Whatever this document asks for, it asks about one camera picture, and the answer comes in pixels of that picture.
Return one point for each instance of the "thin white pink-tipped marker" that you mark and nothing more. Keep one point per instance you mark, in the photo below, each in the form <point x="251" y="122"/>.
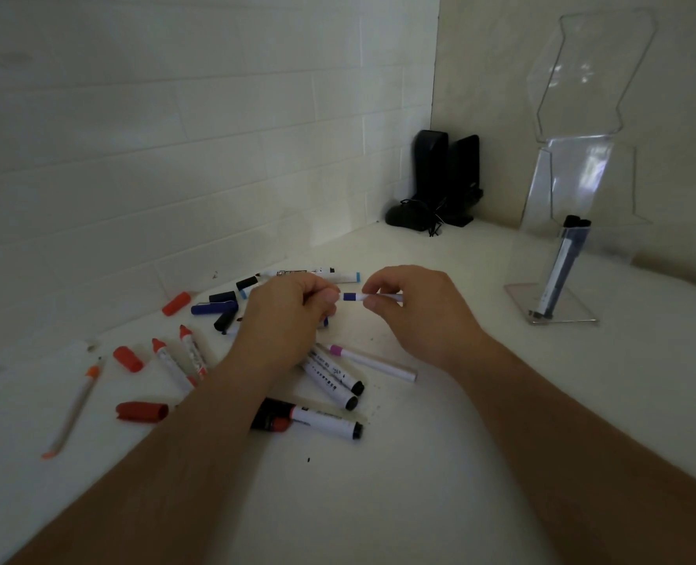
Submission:
<point x="371" y="363"/>

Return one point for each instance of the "thin white blue-tipped marker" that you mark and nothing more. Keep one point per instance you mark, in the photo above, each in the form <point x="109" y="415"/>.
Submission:
<point x="351" y="297"/>

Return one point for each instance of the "person's left thumb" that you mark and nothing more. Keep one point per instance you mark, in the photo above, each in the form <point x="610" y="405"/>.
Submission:
<point x="318" y="311"/>

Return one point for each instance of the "person's right hand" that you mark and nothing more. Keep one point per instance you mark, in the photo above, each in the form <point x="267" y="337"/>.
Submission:
<point x="430" y="323"/>

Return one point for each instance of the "black speaker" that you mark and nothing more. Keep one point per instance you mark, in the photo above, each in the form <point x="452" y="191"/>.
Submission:
<point x="463" y="176"/>
<point x="430" y="170"/>

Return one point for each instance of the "clear acrylic stand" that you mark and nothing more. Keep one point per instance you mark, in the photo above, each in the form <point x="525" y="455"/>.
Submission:
<point x="583" y="170"/>

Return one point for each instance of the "white red-tipped marker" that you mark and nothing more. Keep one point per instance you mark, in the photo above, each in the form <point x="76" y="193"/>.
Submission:
<point x="171" y="364"/>
<point x="194" y="353"/>

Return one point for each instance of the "person's left hand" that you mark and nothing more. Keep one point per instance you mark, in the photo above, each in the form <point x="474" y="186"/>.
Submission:
<point x="277" y="323"/>

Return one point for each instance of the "white light-blue-ended marker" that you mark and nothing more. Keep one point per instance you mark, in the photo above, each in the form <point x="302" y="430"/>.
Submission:
<point x="345" y="278"/>

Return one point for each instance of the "white markers with black caps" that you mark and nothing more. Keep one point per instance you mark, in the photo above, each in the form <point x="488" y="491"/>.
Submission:
<point x="560" y="270"/>

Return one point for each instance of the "blue marker cap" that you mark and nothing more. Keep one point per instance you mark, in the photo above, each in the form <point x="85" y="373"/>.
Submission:
<point x="214" y="308"/>

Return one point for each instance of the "black computer mouse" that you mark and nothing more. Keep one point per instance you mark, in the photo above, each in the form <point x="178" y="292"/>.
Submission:
<point x="405" y="217"/>

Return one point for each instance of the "white marker with black print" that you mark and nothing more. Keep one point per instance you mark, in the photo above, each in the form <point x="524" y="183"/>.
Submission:
<point x="301" y="271"/>

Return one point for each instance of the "person's right forearm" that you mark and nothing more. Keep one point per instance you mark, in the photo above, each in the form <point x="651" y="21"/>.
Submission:
<point x="583" y="458"/>

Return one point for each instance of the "white black-ended marker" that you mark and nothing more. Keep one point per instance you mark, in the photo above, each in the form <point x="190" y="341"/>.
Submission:
<point x="339" y="375"/>
<point x="327" y="388"/>
<point x="327" y="421"/>

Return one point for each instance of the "thin white orange-tipped marker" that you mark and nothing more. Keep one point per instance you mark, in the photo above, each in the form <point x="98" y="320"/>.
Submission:
<point x="71" y="411"/>

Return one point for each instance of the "red marker cap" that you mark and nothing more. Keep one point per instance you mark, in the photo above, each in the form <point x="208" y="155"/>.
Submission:
<point x="128" y="358"/>
<point x="176" y="304"/>
<point x="142" y="411"/>

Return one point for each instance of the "person's right thumb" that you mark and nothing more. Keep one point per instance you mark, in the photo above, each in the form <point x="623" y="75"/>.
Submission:
<point x="380" y="311"/>

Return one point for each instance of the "person's left forearm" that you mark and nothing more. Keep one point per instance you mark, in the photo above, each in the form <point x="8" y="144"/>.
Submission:
<point x="148" y="464"/>

